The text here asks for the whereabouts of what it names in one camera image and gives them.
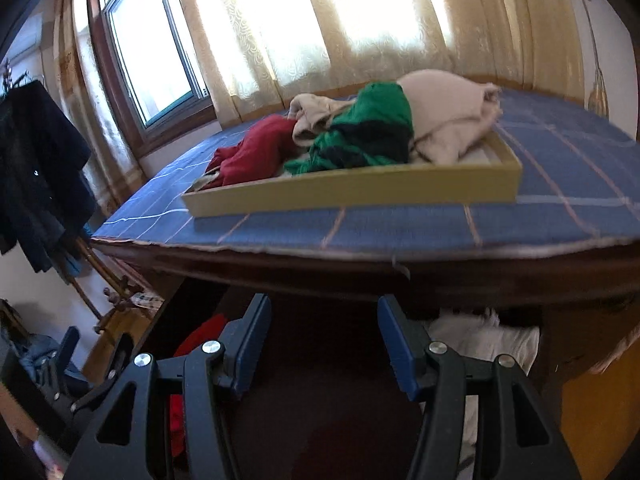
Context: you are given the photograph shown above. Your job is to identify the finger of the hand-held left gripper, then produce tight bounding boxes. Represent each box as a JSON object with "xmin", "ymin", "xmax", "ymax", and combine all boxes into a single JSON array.
[
  {"xmin": 70, "ymin": 332, "xmax": 135, "ymax": 413},
  {"xmin": 57, "ymin": 326, "xmax": 82, "ymax": 381}
]

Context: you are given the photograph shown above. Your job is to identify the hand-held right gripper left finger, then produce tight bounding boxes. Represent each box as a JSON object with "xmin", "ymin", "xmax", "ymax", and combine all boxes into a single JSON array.
[{"xmin": 62, "ymin": 292, "xmax": 273, "ymax": 480}]

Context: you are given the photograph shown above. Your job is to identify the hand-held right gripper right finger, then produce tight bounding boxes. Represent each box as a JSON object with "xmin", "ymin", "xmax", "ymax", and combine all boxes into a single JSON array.
[{"xmin": 377, "ymin": 294, "xmax": 583, "ymax": 480}]

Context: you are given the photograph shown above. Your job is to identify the bright red underwear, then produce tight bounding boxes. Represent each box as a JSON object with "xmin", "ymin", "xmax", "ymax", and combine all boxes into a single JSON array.
[{"xmin": 167, "ymin": 312, "xmax": 228, "ymax": 458}]

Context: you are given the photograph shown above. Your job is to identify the dark wooden desk drawer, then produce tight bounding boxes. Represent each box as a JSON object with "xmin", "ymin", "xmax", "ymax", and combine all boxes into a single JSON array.
[{"xmin": 135, "ymin": 280, "xmax": 546, "ymax": 480}]

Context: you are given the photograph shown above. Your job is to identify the yellow cardboard tray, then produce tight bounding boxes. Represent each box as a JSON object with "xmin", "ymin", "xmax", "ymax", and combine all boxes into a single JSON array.
[{"xmin": 181, "ymin": 127, "xmax": 523, "ymax": 218}]

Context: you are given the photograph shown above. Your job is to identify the dark red underwear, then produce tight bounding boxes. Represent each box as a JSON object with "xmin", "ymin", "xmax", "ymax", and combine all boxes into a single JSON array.
[{"xmin": 205, "ymin": 114, "xmax": 298, "ymax": 188}]

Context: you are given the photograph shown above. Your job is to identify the small beige underwear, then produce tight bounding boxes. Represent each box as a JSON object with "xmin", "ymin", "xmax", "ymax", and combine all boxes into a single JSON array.
[{"xmin": 289, "ymin": 92, "xmax": 358, "ymax": 148}]

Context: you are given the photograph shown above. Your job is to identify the green black striped underwear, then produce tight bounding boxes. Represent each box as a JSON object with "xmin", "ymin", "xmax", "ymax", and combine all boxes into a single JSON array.
[{"xmin": 284, "ymin": 81, "xmax": 415, "ymax": 176}]

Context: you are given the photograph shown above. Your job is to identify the large beige underwear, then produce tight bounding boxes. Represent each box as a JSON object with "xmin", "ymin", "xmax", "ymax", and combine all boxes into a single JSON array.
[{"xmin": 395, "ymin": 69, "xmax": 503, "ymax": 166}]

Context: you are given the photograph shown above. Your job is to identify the denim clothes pile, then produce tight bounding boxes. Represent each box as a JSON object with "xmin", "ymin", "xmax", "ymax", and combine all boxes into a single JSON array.
[{"xmin": 0, "ymin": 330, "xmax": 61, "ymax": 401}]

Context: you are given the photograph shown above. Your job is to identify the wooden coat rack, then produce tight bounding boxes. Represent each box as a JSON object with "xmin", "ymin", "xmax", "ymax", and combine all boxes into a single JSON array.
[{"xmin": 0, "ymin": 60, "xmax": 166, "ymax": 336}]

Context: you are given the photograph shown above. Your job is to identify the dark wooden desk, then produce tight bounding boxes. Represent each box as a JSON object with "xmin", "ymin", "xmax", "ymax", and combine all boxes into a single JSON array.
[{"xmin": 90, "ymin": 237, "xmax": 640, "ymax": 391}]

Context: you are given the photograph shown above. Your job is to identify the teal garment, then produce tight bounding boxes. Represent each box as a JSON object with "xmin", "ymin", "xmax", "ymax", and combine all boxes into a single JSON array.
[{"xmin": 60, "ymin": 252, "xmax": 86, "ymax": 281}]

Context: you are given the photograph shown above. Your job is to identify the dark coat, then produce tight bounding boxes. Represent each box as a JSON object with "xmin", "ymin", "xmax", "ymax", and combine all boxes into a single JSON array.
[{"xmin": 0, "ymin": 80, "xmax": 98, "ymax": 273}]

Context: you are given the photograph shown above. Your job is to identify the patterned side curtain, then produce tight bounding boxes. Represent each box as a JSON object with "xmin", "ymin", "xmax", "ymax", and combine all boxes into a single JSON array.
[{"xmin": 52, "ymin": 0, "xmax": 148, "ymax": 216}]

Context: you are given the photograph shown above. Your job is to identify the floral pink cloth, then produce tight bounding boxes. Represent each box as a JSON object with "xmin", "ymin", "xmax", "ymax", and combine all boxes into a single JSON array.
[{"xmin": 587, "ymin": 327, "xmax": 640, "ymax": 376}]

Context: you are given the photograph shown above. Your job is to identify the blue checked tablecloth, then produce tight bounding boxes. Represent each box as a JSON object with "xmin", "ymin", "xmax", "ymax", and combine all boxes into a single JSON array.
[{"xmin": 90, "ymin": 87, "xmax": 640, "ymax": 261}]

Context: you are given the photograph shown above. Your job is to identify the wooden framed window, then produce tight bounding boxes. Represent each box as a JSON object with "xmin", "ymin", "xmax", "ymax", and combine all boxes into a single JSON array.
[{"xmin": 87, "ymin": 0, "xmax": 216, "ymax": 153}]

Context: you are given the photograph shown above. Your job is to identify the cream lace curtain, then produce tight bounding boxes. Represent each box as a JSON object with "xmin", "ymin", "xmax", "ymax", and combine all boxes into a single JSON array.
[{"xmin": 175, "ymin": 0, "xmax": 586, "ymax": 123}]

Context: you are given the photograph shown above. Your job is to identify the wooden drawer pedestal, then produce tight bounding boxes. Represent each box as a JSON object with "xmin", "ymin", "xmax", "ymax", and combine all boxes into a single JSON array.
[{"xmin": 537, "ymin": 305, "xmax": 631, "ymax": 411}]

